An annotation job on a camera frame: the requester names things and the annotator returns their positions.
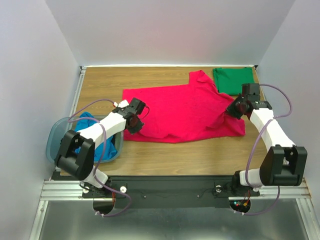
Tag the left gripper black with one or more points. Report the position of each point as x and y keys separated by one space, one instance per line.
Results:
x=137 y=128

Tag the red t shirt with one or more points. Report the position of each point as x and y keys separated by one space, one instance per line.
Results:
x=184 y=113

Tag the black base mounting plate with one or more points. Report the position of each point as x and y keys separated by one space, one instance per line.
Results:
x=186 y=191

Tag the aluminium frame rail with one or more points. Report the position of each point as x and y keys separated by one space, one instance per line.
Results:
x=65 y=190

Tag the teal plastic bin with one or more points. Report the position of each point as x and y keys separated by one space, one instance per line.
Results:
x=59 y=129

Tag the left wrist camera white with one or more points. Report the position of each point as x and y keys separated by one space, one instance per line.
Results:
x=122 y=104

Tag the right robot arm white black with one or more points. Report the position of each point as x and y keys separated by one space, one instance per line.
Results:
x=284 y=163

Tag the blue t shirt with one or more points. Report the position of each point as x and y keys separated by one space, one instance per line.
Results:
x=110 y=150

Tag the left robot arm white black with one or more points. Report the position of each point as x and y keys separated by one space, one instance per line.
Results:
x=77 y=148

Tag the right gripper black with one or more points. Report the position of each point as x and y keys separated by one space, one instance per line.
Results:
x=235 y=108

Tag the folded green t shirt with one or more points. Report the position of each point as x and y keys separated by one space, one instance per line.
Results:
x=230 y=80

